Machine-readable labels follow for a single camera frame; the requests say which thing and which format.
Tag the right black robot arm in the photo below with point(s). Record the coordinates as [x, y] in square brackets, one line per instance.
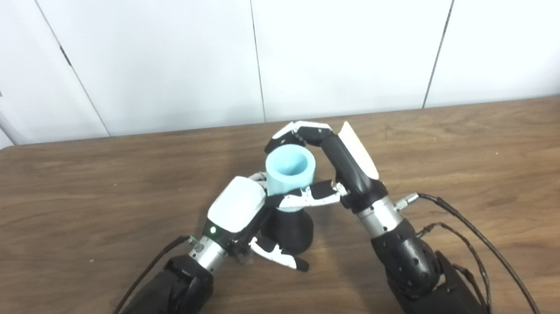
[411, 263]

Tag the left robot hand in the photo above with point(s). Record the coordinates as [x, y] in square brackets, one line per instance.
[235, 206]

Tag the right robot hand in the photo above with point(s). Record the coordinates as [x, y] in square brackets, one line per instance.
[351, 165]

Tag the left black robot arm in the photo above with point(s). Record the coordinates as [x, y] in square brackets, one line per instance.
[155, 310]

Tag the black flared nozzle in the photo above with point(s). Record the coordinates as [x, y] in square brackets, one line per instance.
[293, 231]

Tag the black wall panel hinge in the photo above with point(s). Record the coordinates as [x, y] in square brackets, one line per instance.
[65, 55]

